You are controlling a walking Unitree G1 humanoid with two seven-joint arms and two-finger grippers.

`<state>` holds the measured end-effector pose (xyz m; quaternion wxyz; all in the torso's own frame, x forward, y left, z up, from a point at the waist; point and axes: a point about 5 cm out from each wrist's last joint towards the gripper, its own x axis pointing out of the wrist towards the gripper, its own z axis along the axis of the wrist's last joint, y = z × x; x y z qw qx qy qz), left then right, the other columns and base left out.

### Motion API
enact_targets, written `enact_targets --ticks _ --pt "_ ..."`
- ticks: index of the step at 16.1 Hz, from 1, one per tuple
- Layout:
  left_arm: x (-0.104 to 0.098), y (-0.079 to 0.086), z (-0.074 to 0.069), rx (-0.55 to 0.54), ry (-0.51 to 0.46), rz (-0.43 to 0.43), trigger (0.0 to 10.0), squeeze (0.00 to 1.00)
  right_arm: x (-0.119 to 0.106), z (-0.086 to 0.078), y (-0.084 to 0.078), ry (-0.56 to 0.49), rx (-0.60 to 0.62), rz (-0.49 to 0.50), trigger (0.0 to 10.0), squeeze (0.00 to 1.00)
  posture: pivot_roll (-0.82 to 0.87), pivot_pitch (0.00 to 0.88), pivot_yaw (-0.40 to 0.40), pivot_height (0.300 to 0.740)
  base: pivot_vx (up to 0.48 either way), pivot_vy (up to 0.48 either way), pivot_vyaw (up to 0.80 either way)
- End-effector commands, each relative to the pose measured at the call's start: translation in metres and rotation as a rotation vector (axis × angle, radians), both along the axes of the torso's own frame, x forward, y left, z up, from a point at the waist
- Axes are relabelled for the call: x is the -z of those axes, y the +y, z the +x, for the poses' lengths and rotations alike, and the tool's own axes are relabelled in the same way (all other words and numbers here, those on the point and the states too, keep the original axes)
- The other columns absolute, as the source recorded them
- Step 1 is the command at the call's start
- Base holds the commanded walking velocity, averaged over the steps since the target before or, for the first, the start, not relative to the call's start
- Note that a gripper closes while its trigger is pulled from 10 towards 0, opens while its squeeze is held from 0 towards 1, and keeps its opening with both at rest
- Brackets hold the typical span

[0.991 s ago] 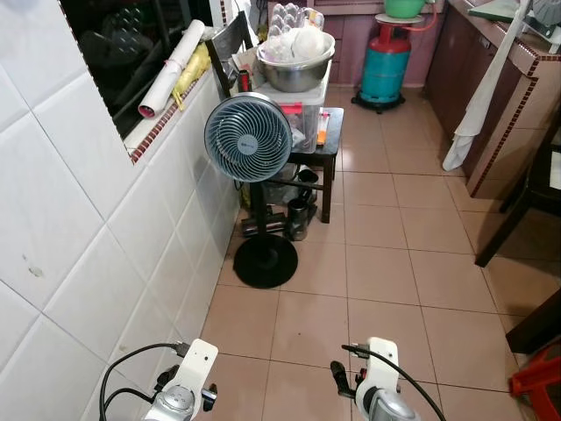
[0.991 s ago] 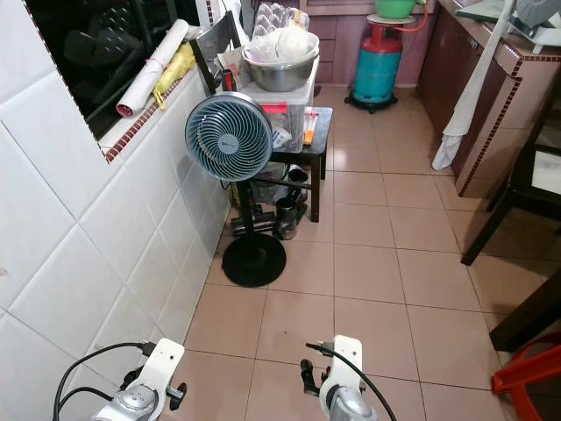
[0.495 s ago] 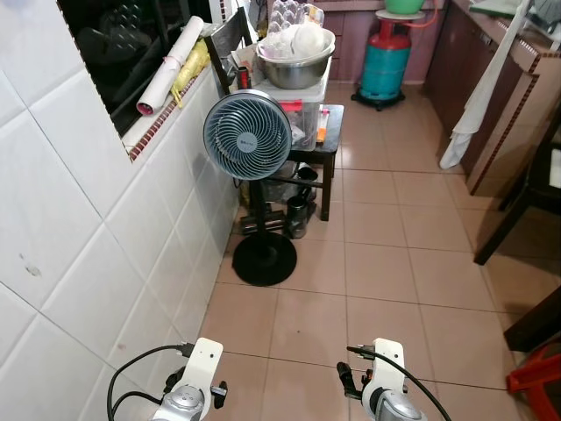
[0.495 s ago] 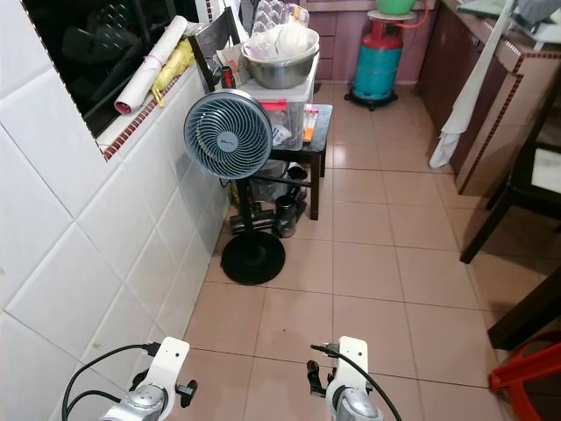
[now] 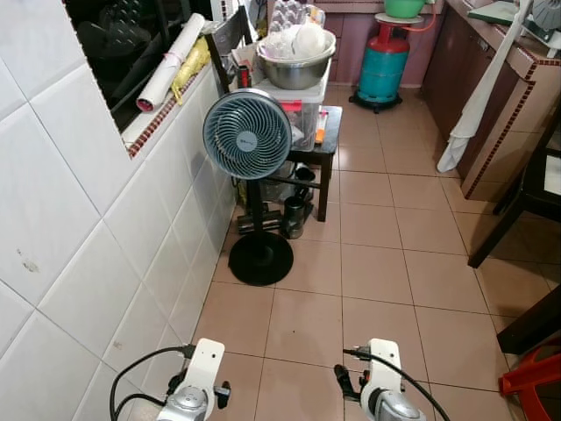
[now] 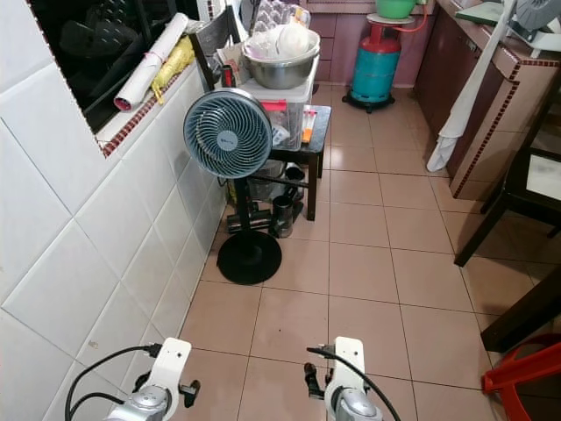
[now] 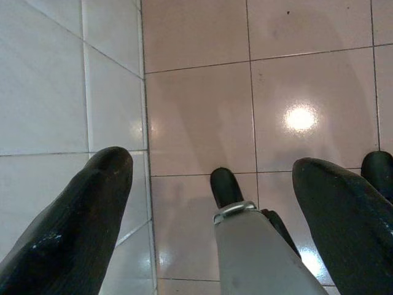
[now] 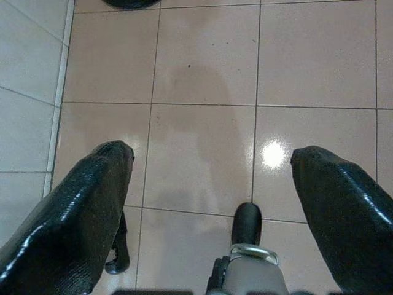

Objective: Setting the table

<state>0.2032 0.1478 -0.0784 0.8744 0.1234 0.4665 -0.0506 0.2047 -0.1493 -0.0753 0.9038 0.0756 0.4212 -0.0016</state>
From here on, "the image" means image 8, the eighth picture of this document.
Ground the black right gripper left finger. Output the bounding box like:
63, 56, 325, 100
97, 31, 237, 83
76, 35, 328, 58
0, 140, 136, 295

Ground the grey robot leg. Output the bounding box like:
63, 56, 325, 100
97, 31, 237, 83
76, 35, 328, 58
206, 243, 289, 295

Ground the black loose wrap strap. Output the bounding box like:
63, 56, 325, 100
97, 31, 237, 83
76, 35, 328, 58
105, 211, 131, 275

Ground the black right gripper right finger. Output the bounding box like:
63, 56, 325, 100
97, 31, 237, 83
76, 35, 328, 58
290, 145, 393, 295

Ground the black round base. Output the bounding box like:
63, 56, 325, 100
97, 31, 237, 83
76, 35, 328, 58
102, 0, 161, 10

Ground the black robot foot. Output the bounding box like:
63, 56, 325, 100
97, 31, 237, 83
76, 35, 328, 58
232, 202, 263, 247

